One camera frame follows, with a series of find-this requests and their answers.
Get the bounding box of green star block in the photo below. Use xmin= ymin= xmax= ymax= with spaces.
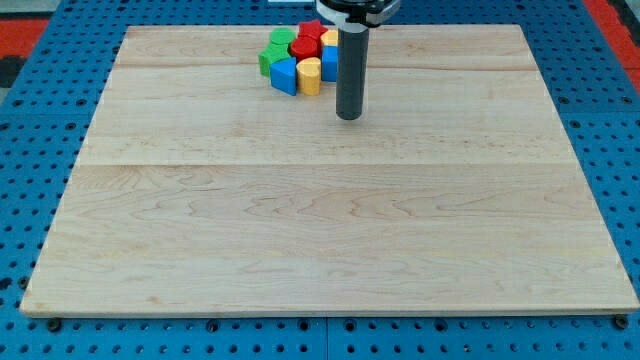
xmin=258 ymin=43 xmax=290 ymax=77

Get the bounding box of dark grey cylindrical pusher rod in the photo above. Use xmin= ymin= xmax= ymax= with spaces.
xmin=336 ymin=28 xmax=369 ymax=120

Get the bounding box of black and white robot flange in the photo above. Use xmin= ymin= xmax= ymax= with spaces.
xmin=315 ymin=0 xmax=402 ymax=27

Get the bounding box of blue cube block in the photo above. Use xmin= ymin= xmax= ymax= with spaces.
xmin=321 ymin=46 xmax=338 ymax=82

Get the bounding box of red cylinder block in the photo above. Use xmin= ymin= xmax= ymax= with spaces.
xmin=289 ymin=36 xmax=320 ymax=62

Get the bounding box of blue wedge block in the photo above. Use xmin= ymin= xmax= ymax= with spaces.
xmin=270 ymin=57 xmax=297 ymax=96

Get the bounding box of red star block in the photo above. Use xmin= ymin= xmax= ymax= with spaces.
xmin=298 ymin=19 xmax=328 ymax=41

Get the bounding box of light wooden board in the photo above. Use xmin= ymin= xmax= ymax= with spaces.
xmin=20 ymin=25 xmax=639 ymax=318

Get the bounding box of yellow rounded block in front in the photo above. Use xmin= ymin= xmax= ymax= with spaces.
xmin=296 ymin=57 xmax=321 ymax=96

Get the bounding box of green cylinder block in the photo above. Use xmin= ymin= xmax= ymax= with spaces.
xmin=269 ymin=27 xmax=297 ymax=46

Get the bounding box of yellow block at back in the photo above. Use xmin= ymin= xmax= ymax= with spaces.
xmin=320 ymin=29 xmax=339 ymax=47

